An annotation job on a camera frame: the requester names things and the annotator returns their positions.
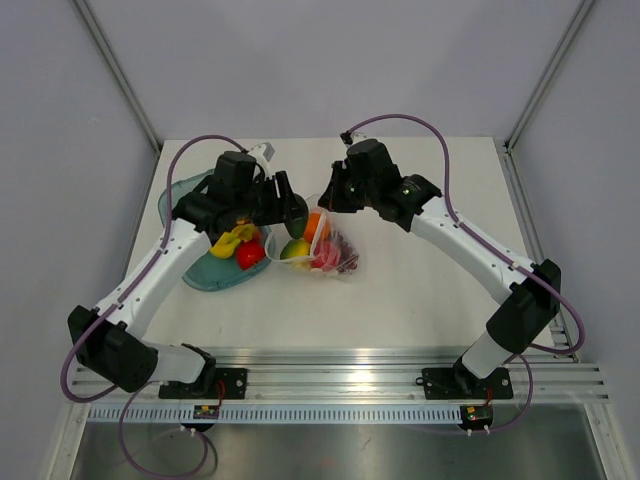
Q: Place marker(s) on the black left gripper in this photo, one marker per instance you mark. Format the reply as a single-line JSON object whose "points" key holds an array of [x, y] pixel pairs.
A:
{"points": [[281, 210]]}

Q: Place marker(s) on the dark green avocado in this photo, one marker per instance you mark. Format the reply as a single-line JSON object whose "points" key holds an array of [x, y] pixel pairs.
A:
{"points": [[295, 225]]}

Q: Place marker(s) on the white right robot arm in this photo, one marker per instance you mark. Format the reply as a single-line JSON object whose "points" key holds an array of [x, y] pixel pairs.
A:
{"points": [[522, 288]]}

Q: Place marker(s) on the clear dotted zip bag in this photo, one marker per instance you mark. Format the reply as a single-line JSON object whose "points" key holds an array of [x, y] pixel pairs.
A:
{"points": [[278, 237]]}

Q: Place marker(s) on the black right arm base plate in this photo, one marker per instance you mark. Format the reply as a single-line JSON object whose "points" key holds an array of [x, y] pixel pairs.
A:
{"points": [[455, 383]]}

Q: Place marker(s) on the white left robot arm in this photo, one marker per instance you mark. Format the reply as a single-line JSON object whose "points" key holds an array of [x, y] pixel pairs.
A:
{"points": [[108, 338]]}

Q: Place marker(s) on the aluminium frame post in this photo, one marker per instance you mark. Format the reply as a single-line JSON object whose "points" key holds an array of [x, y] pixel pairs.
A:
{"points": [[551, 70], [99, 38]]}

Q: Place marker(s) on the right aluminium frame post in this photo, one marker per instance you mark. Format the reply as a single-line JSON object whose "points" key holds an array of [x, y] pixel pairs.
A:
{"points": [[551, 70]]}

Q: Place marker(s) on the left aluminium frame post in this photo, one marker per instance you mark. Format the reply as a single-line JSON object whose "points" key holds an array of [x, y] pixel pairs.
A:
{"points": [[99, 38]]}

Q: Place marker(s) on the dark red grape bunch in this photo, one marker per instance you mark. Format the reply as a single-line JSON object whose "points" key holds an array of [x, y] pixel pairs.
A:
{"points": [[349, 256]]}

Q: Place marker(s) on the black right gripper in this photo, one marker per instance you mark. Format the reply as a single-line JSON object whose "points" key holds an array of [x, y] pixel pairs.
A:
{"points": [[333, 198]]}

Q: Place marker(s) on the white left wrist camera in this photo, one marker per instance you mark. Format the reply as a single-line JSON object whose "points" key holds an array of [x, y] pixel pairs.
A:
{"points": [[263, 154]]}

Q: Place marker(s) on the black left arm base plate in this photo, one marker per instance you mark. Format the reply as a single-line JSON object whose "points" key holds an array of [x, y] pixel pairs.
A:
{"points": [[228, 383]]}

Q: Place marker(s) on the large red apple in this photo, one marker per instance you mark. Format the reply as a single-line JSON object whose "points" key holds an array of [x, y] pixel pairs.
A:
{"points": [[326, 256]]}

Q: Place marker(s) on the white slotted cable duct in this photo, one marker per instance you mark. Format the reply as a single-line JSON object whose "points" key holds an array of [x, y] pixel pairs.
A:
{"points": [[421, 414]]}

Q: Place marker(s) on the bright red apple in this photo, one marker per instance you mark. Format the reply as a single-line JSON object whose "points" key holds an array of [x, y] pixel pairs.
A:
{"points": [[249, 254]]}

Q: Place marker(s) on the aluminium table rail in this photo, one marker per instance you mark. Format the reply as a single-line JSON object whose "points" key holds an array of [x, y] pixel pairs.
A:
{"points": [[388, 375]]}

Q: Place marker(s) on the teal plastic fruit basket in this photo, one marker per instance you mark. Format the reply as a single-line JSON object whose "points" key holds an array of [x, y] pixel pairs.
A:
{"points": [[209, 273]]}

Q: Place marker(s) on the orange fruit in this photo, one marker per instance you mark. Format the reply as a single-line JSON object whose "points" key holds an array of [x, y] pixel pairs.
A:
{"points": [[312, 226]]}

